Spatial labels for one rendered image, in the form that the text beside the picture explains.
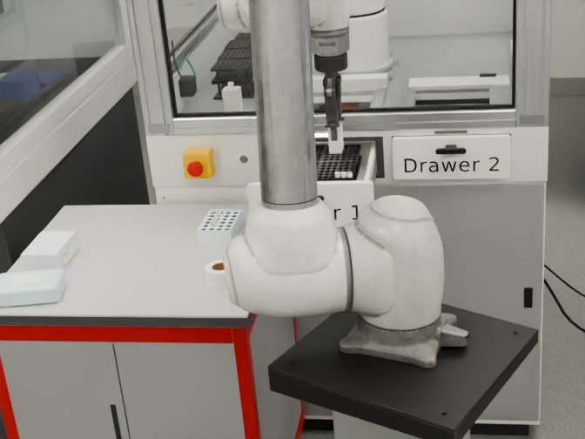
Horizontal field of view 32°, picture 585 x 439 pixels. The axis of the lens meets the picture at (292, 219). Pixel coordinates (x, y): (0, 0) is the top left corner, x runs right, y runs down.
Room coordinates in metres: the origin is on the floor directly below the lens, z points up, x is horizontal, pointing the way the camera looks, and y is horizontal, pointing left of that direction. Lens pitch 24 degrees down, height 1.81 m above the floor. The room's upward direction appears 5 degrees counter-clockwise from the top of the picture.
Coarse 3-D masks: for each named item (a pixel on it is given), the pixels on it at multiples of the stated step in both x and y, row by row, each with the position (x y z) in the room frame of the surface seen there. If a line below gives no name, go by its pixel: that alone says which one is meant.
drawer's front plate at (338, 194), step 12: (360, 180) 2.11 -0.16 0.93; (252, 192) 2.14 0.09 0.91; (324, 192) 2.11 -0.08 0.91; (336, 192) 2.11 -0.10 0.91; (348, 192) 2.10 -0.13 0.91; (360, 192) 2.10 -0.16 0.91; (372, 192) 2.09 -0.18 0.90; (252, 204) 2.14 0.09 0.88; (336, 204) 2.11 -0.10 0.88; (348, 204) 2.10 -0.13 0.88; (360, 204) 2.10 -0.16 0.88; (336, 216) 2.11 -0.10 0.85; (348, 216) 2.10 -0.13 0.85
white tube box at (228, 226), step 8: (208, 216) 2.29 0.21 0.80; (216, 216) 2.28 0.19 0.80; (224, 216) 2.28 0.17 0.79; (232, 216) 2.28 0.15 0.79; (240, 216) 2.29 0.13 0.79; (208, 224) 2.24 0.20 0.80; (216, 224) 2.24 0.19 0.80; (224, 224) 2.23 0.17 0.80; (232, 224) 2.23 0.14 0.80; (240, 224) 2.28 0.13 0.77; (200, 232) 2.20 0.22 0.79; (208, 232) 2.20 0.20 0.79; (216, 232) 2.19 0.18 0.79; (224, 232) 2.19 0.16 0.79; (232, 232) 2.20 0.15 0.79; (200, 240) 2.20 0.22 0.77; (208, 240) 2.20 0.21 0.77; (216, 240) 2.19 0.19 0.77; (224, 240) 2.19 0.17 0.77
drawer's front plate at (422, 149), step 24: (408, 144) 2.35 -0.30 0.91; (432, 144) 2.34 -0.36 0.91; (456, 144) 2.33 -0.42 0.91; (480, 144) 2.32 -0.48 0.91; (504, 144) 2.31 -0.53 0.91; (408, 168) 2.35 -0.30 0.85; (432, 168) 2.34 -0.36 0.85; (456, 168) 2.33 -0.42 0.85; (480, 168) 2.32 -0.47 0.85; (504, 168) 2.31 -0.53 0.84
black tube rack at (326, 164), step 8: (320, 152) 2.40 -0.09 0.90; (328, 152) 2.38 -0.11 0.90; (344, 152) 2.37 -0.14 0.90; (352, 152) 2.36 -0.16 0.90; (320, 160) 2.33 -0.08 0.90; (328, 160) 2.32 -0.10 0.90; (336, 160) 2.32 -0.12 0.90; (344, 160) 2.32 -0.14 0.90; (352, 160) 2.31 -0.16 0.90; (360, 160) 2.39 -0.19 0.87; (320, 168) 2.28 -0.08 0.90; (328, 168) 2.28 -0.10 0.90; (336, 168) 2.27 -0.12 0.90; (344, 168) 2.27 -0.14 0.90; (352, 168) 2.27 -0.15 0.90
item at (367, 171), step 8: (320, 144) 2.47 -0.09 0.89; (328, 144) 2.46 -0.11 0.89; (344, 144) 2.46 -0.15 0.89; (352, 144) 2.45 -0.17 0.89; (360, 144) 2.45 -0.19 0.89; (368, 144) 2.45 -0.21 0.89; (360, 152) 2.45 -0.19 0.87; (368, 152) 2.45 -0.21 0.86; (376, 152) 2.41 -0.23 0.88; (368, 160) 2.32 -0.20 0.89; (376, 160) 2.38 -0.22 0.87; (360, 168) 2.41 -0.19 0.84; (368, 168) 2.26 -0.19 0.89; (376, 168) 2.37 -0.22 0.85; (360, 176) 2.36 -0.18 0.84; (368, 176) 2.22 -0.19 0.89
